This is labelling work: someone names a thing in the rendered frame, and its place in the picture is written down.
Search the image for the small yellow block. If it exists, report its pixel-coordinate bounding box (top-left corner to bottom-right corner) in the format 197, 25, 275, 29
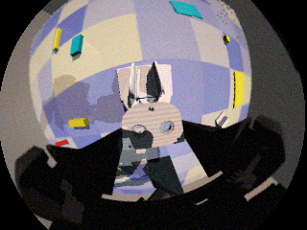
68, 118, 89, 127

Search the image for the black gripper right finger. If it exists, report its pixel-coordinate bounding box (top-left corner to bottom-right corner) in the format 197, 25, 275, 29
181, 118, 252, 177

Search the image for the red thin rod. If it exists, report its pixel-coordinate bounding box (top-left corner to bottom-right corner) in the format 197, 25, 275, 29
54, 139, 68, 146

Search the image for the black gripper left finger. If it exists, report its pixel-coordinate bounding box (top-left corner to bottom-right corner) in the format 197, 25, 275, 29
46, 127, 123, 196

